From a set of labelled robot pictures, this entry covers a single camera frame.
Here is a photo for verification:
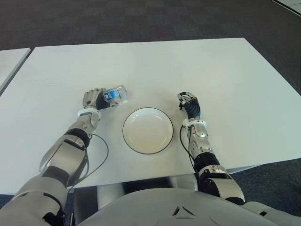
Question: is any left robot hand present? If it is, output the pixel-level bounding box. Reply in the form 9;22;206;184
81;88;119;111

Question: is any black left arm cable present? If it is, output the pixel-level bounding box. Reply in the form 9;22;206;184
67;133;110;189

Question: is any white plate black rim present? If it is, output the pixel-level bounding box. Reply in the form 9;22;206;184
122;107;174;155

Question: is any grey robot torso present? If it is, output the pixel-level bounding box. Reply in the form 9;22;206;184
76;185;301;226

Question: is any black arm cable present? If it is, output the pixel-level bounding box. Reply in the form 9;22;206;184
67;133;110;189
179;124;200;175

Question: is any white neighbouring table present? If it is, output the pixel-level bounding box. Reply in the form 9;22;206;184
272;0;301;16
0;48;32;95

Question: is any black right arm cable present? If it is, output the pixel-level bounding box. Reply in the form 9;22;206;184
179;124;200;175

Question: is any clear water bottle blue label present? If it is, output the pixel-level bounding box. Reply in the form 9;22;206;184
103;85;128;104

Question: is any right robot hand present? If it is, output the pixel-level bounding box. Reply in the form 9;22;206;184
176;91;202;120

